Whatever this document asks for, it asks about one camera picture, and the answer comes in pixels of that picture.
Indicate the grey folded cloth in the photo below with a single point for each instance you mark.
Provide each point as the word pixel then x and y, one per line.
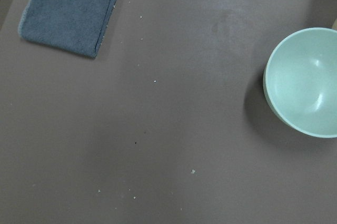
pixel 77 26

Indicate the mint green bowl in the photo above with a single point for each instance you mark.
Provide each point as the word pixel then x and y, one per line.
pixel 299 81

